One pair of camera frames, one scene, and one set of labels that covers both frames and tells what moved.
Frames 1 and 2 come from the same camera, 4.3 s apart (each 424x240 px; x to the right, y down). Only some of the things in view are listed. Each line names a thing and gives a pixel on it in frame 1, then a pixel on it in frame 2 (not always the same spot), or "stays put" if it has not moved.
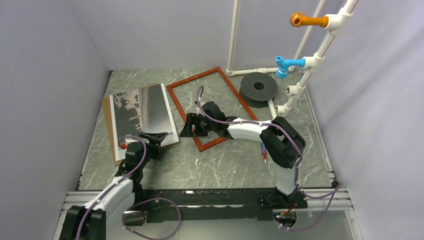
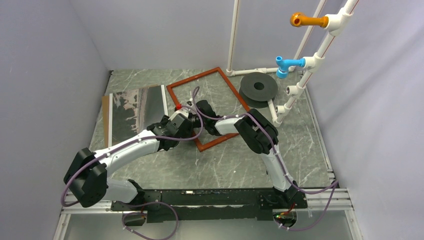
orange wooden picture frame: x=224 y=77 stays put
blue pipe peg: x=282 y=70 stays put
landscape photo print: x=146 y=109 stays put
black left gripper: x=156 y=138 -> x=164 y=120
